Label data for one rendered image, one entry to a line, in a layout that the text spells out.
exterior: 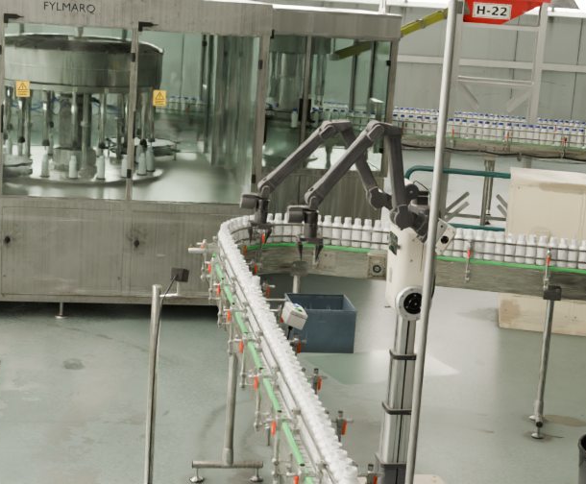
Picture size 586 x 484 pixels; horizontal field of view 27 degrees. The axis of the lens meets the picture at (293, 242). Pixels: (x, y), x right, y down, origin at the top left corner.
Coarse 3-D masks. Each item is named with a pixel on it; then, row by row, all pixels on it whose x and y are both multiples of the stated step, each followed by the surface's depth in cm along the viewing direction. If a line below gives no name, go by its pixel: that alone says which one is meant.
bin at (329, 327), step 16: (304, 304) 617; (320, 304) 619; (336, 304) 620; (352, 304) 600; (320, 320) 588; (336, 320) 590; (352, 320) 591; (304, 336) 589; (320, 336) 590; (336, 336) 592; (352, 336) 593; (320, 352) 592; (336, 352) 593; (352, 352) 595
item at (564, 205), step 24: (528, 192) 914; (552, 192) 911; (576, 192) 908; (528, 216) 917; (552, 216) 914; (576, 216) 912; (528, 240) 921; (504, 312) 934; (528, 312) 931; (576, 312) 926
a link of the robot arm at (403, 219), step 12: (384, 132) 482; (396, 132) 483; (396, 144) 486; (396, 156) 487; (396, 168) 488; (396, 180) 489; (396, 192) 490; (396, 204) 490; (396, 216) 489; (408, 216) 490
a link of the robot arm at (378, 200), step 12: (336, 120) 529; (348, 120) 528; (336, 132) 524; (348, 132) 526; (348, 144) 528; (360, 168) 532; (372, 180) 533; (372, 192) 532; (372, 204) 533; (384, 204) 534
